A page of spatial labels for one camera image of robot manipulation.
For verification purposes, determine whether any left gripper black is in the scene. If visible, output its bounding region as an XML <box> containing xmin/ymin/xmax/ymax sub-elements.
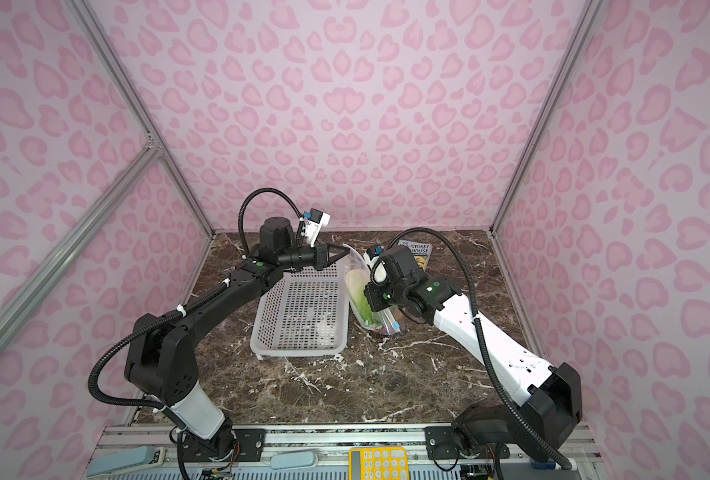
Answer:
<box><xmin>278</xmin><ymin>239</ymin><xmax>350</xmax><ymax>273</ymax></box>

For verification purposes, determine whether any clear zip top bag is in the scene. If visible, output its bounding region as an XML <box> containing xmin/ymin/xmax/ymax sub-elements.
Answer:
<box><xmin>344</xmin><ymin>245</ymin><xmax>402</xmax><ymax>336</ymax></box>

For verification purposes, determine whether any green white toy cabbage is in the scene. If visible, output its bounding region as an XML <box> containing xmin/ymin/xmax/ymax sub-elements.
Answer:
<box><xmin>345</xmin><ymin>269</ymin><xmax>381</xmax><ymax>329</ymax></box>

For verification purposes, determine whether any white perforated plastic basket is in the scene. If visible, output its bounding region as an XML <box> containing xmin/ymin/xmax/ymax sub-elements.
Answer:
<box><xmin>250</xmin><ymin>264</ymin><xmax>349</xmax><ymax>358</ymax></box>

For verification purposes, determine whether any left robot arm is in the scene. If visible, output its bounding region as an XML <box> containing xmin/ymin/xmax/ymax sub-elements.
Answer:
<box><xmin>124</xmin><ymin>209</ymin><xmax>347</xmax><ymax>460</ymax></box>

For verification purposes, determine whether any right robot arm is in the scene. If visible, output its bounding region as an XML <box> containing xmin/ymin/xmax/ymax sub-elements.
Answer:
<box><xmin>364</xmin><ymin>244</ymin><xmax>582</xmax><ymax>471</ymax></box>

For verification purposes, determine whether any Treehouse paperback book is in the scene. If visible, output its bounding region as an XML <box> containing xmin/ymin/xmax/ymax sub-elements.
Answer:
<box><xmin>398</xmin><ymin>239</ymin><xmax>433</xmax><ymax>270</ymax></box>

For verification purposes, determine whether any yellow calculator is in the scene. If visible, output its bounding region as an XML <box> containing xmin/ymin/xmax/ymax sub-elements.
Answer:
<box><xmin>348</xmin><ymin>446</ymin><xmax>410</xmax><ymax>480</ymax></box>

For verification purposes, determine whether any light blue oval case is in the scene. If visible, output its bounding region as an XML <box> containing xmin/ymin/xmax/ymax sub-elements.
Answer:
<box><xmin>270</xmin><ymin>450</ymin><xmax>318</xmax><ymax>470</ymax></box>

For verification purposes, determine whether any grey remote left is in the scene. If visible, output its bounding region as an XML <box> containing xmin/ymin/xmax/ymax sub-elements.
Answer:
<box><xmin>86</xmin><ymin>446</ymin><xmax>166</xmax><ymax>479</ymax></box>

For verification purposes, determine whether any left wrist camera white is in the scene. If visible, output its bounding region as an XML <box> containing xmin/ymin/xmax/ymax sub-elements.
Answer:
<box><xmin>301</xmin><ymin>208</ymin><xmax>331</xmax><ymax>247</ymax></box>

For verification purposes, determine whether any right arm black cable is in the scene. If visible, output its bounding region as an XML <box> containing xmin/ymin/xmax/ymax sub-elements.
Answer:
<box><xmin>371</xmin><ymin>226</ymin><xmax>573</xmax><ymax>470</ymax></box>

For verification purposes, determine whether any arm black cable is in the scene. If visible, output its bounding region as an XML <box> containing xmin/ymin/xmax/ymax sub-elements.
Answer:
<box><xmin>371</xmin><ymin>226</ymin><xmax>573</xmax><ymax>470</ymax></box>
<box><xmin>87</xmin><ymin>187</ymin><xmax>305</xmax><ymax>409</ymax></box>

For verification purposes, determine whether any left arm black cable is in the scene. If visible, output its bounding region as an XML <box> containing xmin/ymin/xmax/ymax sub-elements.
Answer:
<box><xmin>87</xmin><ymin>187</ymin><xmax>305</xmax><ymax>409</ymax></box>

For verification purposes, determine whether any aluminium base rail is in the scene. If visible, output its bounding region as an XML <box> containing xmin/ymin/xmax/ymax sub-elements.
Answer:
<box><xmin>90</xmin><ymin>423</ymin><xmax>609</xmax><ymax>479</ymax></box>

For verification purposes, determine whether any aluminium frame strut left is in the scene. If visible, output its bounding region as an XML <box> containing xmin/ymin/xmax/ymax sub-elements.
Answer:
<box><xmin>0</xmin><ymin>141</ymin><xmax>160</xmax><ymax>355</ymax></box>

